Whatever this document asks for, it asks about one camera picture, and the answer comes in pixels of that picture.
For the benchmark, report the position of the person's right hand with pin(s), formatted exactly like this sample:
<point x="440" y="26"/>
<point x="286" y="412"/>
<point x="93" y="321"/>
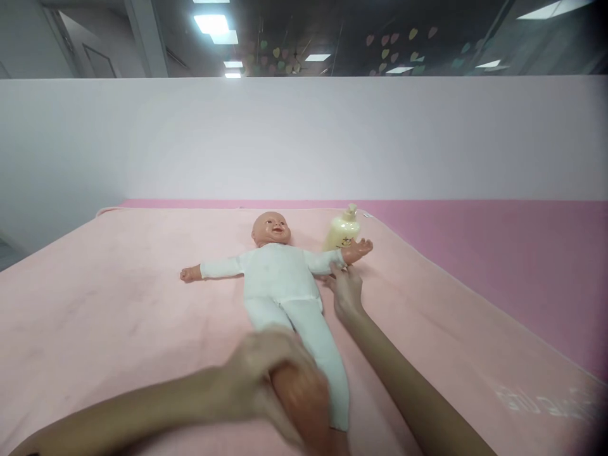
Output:
<point x="347" y="297"/>

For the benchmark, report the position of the pink mattress sheet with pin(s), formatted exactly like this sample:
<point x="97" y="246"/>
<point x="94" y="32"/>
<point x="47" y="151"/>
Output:
<point x="499" y="247"/>

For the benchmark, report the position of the pastel paper heart decorations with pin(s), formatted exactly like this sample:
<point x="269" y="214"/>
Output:
<point x="380" y="50"/>

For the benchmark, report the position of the light pink fleece blanket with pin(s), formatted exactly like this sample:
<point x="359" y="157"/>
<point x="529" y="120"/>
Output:
<point x="119" y="309"/>

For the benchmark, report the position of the cream pump lotion bottle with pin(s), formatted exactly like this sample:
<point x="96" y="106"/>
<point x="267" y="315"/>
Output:
<point x="339" y="233"/>

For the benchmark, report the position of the person's left fingers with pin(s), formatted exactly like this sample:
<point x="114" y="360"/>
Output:
<point x="290" y="349"/>

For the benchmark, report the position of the person's left hand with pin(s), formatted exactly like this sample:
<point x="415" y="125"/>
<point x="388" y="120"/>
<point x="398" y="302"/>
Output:
<point x="247" y="375"/>

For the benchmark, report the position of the baby doll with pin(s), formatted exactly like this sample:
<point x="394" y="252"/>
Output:
<point x="278" y="280"/>

